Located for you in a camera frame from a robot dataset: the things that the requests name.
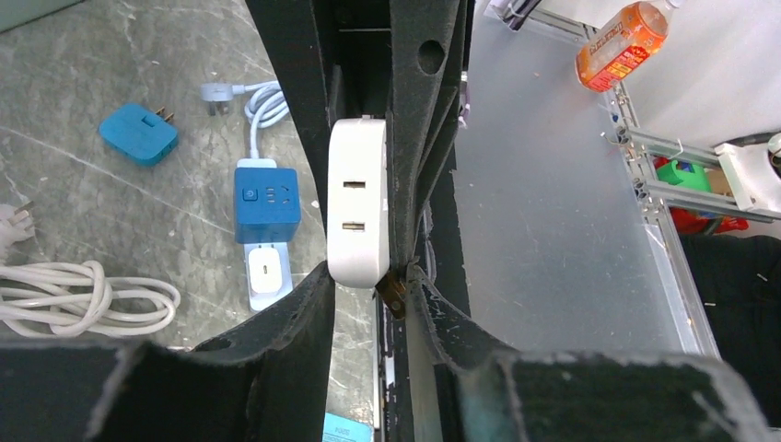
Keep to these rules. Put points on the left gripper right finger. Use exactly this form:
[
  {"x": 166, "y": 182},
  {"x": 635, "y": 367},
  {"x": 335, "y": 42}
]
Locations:
[{"x": 510, "y": 395}]

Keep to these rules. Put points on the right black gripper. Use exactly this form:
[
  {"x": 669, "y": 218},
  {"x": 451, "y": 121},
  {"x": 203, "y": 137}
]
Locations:
[{"x": 417, "y": 49}]

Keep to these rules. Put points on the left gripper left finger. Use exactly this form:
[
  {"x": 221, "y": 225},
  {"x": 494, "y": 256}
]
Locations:
[{"x": 264, "y": 380}]

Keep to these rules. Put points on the small white charger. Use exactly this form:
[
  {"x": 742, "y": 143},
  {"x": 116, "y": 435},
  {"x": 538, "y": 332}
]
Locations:
[{"x": 264, "y": 270}]

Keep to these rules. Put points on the white adapter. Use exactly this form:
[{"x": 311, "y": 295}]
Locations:
[{"x": 357, "y": 225}]

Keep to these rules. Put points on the blue cube adapter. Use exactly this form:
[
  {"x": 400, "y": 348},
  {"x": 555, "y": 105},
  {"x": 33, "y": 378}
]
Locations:
[{"x": 266, "y": 203}]

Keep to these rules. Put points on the teal power strip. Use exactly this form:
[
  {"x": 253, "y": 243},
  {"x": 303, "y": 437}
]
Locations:
[{"x": 57, "y": 300}]

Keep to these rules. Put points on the white blue charger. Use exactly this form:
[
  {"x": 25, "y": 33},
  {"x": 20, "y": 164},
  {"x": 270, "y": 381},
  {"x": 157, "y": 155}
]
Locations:
[{"x": 144, "y": 136}]

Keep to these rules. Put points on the light blue power strip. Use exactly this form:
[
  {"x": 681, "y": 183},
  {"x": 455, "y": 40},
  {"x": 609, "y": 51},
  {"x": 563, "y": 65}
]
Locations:
[{"x": 265, "y": 107}]

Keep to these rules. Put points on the orange drink bottle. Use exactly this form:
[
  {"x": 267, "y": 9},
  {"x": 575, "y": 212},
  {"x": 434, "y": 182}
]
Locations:
[{"x": 634, "y": 34}]

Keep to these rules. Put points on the black base frame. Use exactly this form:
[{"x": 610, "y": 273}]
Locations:
[{"x": 418, "y": 388}]

